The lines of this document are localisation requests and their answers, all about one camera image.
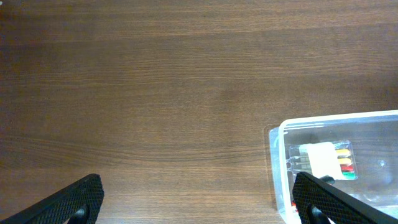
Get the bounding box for red-handled pliers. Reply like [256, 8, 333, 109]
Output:
[291, 175, 335, 212]

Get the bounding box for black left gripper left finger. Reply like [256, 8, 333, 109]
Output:
[1, 174, 104, 224]

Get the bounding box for clear plastic container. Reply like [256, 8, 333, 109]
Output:
[264, 110, 397, 223]

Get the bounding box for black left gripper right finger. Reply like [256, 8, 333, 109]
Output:
[292, 172, 397, 224]

